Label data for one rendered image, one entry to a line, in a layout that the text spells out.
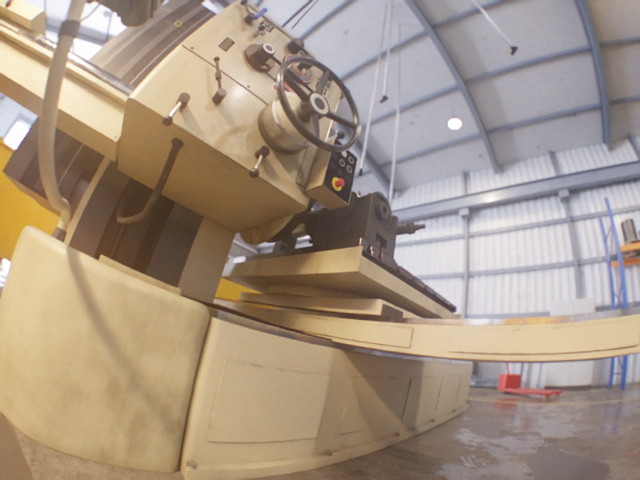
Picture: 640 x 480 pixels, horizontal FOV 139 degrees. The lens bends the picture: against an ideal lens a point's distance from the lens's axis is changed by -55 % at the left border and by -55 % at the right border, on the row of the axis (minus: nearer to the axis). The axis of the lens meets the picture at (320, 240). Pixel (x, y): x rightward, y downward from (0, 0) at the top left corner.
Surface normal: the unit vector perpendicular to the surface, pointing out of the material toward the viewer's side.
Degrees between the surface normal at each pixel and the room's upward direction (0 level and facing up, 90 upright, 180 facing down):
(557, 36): 169
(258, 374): 90
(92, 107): 90
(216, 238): 90
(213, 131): 90
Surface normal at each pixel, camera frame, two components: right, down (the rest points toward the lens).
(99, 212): 0.69, -0.12
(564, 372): -0.69, -0.41
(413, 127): -0.35, 0.81
